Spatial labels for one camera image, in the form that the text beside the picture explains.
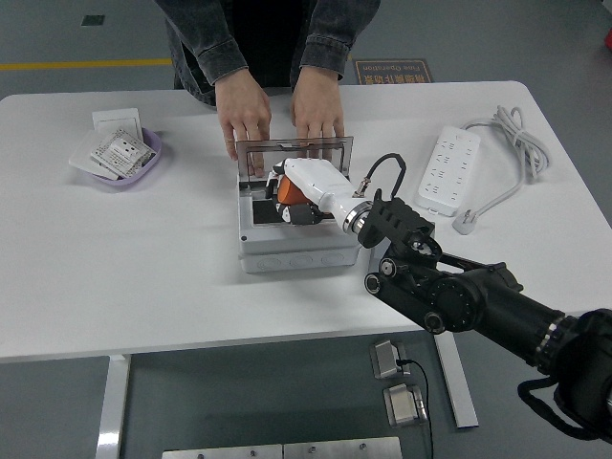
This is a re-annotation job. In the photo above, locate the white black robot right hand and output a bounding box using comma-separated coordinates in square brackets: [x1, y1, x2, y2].
[261, 158, 370, 227]

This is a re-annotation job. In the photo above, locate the person's left hand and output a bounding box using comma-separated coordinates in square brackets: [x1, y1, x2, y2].
[290, 66, 346, 162]

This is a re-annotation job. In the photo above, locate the person's right hand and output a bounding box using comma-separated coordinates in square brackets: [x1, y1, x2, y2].
[214, 75, 273, 179]

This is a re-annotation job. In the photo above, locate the grey enclosure box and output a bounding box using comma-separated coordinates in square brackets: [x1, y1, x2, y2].
[234, 135, 360, 274]

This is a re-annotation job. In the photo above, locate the person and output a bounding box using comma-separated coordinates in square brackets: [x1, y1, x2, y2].
[164, 0, 355, 107]

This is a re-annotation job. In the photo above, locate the brown floor sign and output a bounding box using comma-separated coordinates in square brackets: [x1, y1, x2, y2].
[352, 58, 434, 86]

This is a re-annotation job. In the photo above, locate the purple plastic tray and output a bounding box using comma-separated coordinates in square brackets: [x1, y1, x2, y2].
[78, 127, 163, 192]

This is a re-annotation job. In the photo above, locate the white printed socket panel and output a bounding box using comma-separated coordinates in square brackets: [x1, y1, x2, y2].
[89, 127, 157, 181]

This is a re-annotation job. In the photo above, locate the silver foot pedal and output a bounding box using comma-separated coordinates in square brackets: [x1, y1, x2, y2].
[382, 382, 430, 428]
[368, 338, 410, 382]

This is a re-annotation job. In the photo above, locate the white table leg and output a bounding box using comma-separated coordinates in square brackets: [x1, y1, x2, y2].
[433, 329, 479, 429]
[94, 354, 132, 459]

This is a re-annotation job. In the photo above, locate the plain white switch plate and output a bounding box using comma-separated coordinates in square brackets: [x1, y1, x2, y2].
[91, 108, 144, 142]

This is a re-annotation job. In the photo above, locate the white flat wall plate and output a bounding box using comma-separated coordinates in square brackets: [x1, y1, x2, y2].
[68, 129, 120, 182]

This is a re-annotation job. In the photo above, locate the white power strip cord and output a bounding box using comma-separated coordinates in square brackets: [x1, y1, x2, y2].
[451, 105, 551, 236]

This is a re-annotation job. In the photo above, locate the black pedal cable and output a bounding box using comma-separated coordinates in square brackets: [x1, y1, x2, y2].
[396, 358, 435, 459]

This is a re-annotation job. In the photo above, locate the grey metal base plate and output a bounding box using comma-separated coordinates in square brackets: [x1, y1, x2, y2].
[161, 444, 284, 459]
[282, 435, 403, 459]

